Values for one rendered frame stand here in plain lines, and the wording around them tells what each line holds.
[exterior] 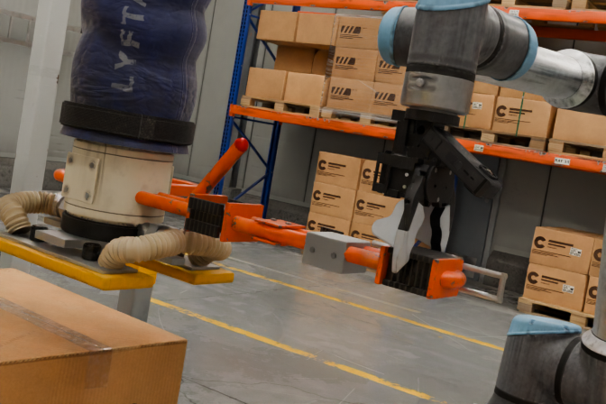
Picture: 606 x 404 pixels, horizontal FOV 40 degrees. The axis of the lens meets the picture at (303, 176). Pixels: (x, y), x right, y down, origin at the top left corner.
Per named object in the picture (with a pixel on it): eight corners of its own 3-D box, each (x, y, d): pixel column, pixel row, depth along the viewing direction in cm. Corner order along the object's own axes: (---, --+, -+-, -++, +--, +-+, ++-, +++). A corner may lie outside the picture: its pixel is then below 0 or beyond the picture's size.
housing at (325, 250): (298, 262, 116) (304, 231, 115) (326, 261, 121) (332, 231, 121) (340, 274, 111) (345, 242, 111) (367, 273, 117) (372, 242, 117)
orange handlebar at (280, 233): (11, 172, 157) (13, 153, 157) (133, 181, 181) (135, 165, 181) (449, 298, 102) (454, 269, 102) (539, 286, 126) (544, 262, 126)
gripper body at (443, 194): (399, 197, 116) (414, 112, 115) (454, 209, 110) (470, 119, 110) (369, 196, 110) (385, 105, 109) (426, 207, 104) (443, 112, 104)
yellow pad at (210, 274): (66, 242, 158) (70, 215, 158) (107, 242, 166) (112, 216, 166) (194, 286, 138) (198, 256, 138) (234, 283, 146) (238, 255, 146)
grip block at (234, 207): (179, 230, 128) (185, 192, 127) (222, 231, 135) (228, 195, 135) (219, 242, 123) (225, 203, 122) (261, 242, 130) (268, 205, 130)
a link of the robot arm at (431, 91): (485, 86, 110) (451, 74, 102) (479, 123, 110) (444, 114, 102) (426, 79, 115) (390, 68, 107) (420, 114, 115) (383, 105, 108)
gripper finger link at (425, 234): (414, 254, 118) (411, 194, 115) (451, 264, 114) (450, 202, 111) (401, 263, 116) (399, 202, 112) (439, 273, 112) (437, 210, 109)
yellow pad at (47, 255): (-25, 242, 143) (-21, 213, 143) (25, 242, 151) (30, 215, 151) (103, 291, 123) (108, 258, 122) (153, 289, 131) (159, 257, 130)
